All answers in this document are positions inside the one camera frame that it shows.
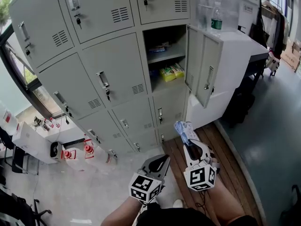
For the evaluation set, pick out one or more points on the white kiosk machine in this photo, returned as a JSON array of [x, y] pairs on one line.
[[249, 10]]

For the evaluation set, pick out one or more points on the clear plastic jug red label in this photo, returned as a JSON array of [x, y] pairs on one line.
[[8, 119]]

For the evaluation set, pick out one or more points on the clear water bottle green label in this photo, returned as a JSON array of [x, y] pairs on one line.
[[216, 25]]

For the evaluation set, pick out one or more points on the metal clothes rack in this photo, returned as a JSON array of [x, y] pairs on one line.
[[270, 6]]

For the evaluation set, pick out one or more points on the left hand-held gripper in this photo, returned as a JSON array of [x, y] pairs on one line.
[[144, 188]]

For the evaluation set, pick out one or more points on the white box table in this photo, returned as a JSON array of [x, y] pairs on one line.
[[30, 140]]

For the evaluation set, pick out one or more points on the yellow packet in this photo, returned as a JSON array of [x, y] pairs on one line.
[[170, 74]]

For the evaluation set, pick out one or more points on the person's left forearm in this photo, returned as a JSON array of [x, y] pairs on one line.
[[122, 213]]

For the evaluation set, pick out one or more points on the brown cardboard box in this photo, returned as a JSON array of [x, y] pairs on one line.
[[291, 55]]

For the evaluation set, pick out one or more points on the black window frame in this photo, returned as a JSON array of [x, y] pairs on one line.
[[14, 62]]

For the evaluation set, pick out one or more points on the person's right white shoe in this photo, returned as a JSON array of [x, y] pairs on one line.
[[178, 204]]

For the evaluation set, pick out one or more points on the water jug with red cap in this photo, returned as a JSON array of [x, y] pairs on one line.
[[89, 149], [67, 155]]

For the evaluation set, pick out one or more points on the grey metal locker cabinet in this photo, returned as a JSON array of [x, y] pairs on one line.
[[113, 62]]

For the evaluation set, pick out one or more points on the dark blue packet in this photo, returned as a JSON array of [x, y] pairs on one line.
[[155, 73]]

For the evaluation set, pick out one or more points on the blue white packet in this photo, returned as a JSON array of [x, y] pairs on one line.
[[185, 129]]

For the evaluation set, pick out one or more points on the black folding chair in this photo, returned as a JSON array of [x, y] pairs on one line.
[[16, 159]]

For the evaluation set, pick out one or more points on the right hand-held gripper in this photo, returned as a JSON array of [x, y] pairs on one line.
[[200, 176]]

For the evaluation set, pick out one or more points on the small bottle red cap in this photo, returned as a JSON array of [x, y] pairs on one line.
[[46, 125]]

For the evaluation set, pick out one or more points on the small white appliance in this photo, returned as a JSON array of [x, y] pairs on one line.
[[55, 150]]

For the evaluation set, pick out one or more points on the small dark bottle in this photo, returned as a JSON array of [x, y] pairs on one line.
[[38, 121]]

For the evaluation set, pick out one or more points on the locker door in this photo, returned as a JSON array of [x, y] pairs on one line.
[[202, 62]]

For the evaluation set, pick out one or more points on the black hanging garment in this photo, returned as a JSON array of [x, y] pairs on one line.
[[281, 34]]

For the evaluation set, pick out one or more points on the white counter unit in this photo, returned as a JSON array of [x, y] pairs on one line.
[[235, 53]]

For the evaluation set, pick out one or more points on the person's right forearm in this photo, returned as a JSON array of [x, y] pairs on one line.
[[223, 201]]

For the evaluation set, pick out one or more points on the clear plastic cover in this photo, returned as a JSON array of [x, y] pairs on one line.
[[230, 6]]

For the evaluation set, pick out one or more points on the person's black clothing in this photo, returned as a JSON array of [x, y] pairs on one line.
[[174, 216]]

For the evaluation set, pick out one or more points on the black office chair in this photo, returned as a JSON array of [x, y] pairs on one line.
[[41, 213]]

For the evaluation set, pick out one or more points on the white bottle red label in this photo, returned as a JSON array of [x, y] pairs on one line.
[[55, 123]]

